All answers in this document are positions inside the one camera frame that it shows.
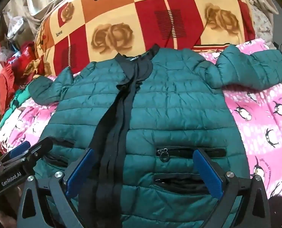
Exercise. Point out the grey floral cloth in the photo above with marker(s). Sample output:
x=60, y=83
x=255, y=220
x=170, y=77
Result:
x=262, y=19

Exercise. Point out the beige lace cloth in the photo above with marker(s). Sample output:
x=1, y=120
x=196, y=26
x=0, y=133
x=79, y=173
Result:
x=39, y=2

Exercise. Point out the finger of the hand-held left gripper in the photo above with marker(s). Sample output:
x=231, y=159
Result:
x=20, y=148
x=41, y=147

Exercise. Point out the orange red rose print blanket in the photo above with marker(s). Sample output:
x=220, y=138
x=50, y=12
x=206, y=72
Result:
x=136, y=19

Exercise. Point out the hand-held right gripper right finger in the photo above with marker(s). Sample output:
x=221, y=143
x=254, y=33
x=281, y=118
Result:
x=208, y=173

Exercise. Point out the bright green cloth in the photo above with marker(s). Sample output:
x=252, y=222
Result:
x=18, y=97

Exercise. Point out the shiny red bag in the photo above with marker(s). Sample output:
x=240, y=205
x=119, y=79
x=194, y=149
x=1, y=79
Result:
x=27, y=54

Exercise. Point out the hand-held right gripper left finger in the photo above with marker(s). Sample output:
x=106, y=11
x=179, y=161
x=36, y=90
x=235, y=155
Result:
x=78, y=171

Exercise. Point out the green puffer jacket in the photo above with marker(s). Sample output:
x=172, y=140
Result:
x=179, y=104

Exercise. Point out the red ruffled cloth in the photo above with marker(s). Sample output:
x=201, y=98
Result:
x=5, y=85

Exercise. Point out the pink penguin print blanket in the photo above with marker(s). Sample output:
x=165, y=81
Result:
x=262, y=114

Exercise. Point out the clear plastic bag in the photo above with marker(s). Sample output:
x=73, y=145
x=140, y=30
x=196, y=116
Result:
x=13, y=23

